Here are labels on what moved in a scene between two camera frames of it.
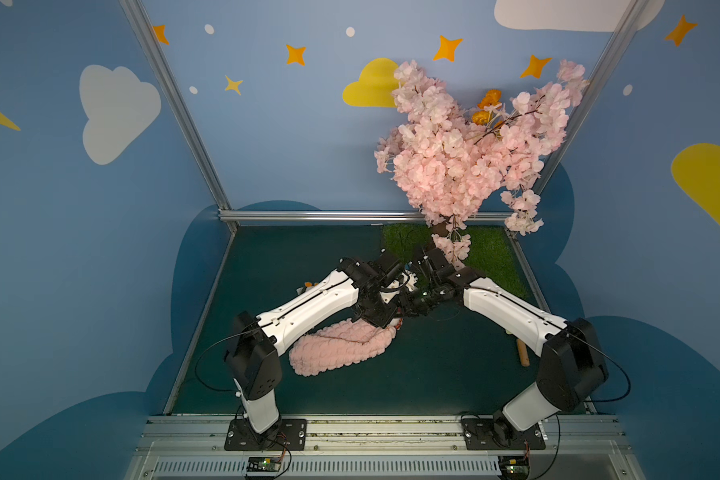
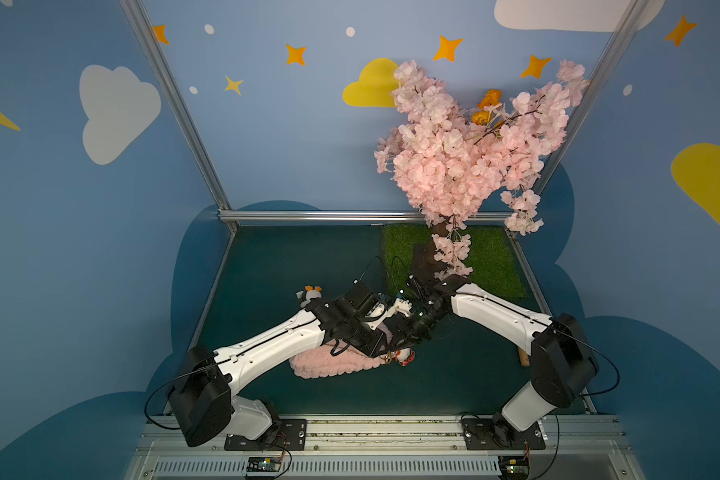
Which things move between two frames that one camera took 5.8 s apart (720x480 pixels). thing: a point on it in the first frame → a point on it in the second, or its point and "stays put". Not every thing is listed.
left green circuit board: (263, 464) stays put
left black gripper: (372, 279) → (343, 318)
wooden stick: (523, 352) stays put
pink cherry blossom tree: (450, 160) stays put
